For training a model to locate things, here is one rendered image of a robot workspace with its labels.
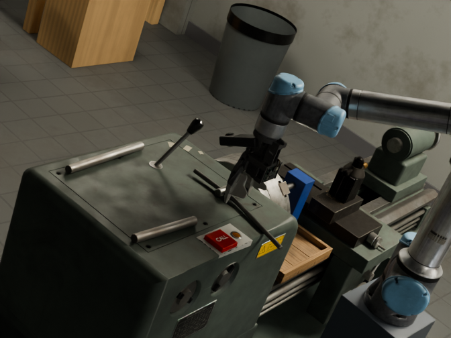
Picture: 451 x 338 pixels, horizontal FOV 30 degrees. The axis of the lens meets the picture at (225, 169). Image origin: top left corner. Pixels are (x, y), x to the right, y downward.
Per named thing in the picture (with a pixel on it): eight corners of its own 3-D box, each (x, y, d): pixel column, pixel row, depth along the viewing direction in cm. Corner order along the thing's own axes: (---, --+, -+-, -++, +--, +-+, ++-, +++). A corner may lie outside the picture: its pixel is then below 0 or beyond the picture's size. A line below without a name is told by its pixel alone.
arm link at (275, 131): (254, 112, 204) (272, 107, 211) (247, 128, 206) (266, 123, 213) (277, 127, 201) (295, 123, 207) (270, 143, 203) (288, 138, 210)
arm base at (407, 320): (424, 316, 231) (440, 289, 227) (396, 332, 220) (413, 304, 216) (382, 283, 239) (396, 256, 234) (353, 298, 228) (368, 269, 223)
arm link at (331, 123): (353, 102, 205) (312, 84, 207) (343, 116, 196) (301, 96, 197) (340, 129, 209) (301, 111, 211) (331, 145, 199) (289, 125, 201)
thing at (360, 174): (357, 181, 286) (360, 174, 285) (338, 169, 289) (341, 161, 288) (368, 176, 292) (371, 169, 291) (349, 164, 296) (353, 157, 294)
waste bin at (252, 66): (227, 76, 634) (254, 1, 606) (278, 107, 615) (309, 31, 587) (188, 86, 595) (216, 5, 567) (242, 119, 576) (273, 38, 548)
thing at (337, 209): (329, 224, 285) (335, 212, 283) (306, 208, 290) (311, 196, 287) (358, 210, 301) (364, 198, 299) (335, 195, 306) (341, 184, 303)
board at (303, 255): (280, 284, 264) (284, 274, 263) (198, 221, 280) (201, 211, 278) (328, 257, 288) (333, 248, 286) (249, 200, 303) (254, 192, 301)
